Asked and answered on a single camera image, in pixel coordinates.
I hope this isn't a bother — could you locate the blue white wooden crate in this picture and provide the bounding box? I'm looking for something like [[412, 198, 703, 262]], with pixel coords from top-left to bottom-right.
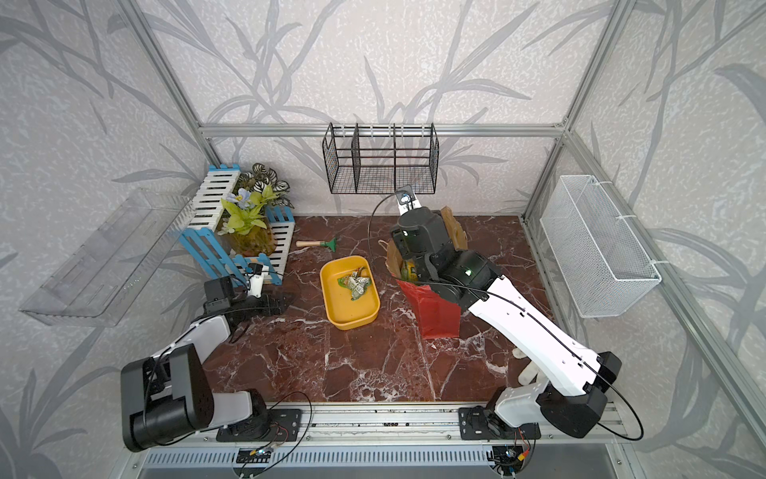
[[180, 163, 295, 285]]

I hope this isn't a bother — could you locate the orange soup packet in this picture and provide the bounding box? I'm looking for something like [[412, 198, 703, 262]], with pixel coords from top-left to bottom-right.
[[400, 261, 419, 283]]

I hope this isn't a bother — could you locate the potted artificial plant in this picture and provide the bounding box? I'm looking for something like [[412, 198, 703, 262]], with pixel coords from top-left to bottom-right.
[[217, 163, 293, 257]]

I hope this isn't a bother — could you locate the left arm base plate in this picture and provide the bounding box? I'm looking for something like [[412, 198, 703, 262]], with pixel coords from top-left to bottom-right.
[[215, 408, 302, 443]]

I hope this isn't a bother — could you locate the red paper bag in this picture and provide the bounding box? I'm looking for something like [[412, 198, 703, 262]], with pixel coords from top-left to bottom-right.
[[379, 206, 468, 339]]

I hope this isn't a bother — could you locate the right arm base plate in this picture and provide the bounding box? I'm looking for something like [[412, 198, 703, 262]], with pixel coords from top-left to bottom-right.
[[458, 406, 542, 441]]

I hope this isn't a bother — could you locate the small green rake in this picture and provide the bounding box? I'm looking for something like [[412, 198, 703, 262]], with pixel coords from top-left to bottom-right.
[[295, 239, 337, 253]]

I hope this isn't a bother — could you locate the small green packet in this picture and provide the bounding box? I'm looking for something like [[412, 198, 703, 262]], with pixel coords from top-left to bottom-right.
[[337, 267, 372, 301]]

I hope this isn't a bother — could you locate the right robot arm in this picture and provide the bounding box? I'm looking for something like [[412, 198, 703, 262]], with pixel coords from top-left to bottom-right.
[[391, 186, 622, 438]]

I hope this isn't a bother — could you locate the white wire basket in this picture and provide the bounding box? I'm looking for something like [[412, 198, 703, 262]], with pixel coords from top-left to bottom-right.
[[541, 175, 662, 319]]

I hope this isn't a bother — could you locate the black wire basket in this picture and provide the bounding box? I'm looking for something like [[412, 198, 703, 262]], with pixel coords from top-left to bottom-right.
[[321, 124, 440, 195]]

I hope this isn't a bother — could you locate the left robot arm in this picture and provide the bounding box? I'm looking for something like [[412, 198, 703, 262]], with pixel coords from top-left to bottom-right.
[[121, 263, 299, 452]]

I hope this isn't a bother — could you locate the clear acrylic shelf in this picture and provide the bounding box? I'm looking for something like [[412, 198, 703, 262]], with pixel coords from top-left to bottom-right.
[[20, 189, 193, 327]]

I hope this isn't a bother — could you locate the yellow plastic tray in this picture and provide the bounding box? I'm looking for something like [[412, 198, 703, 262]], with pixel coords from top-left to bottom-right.
[[320, 255, 381, 331]]

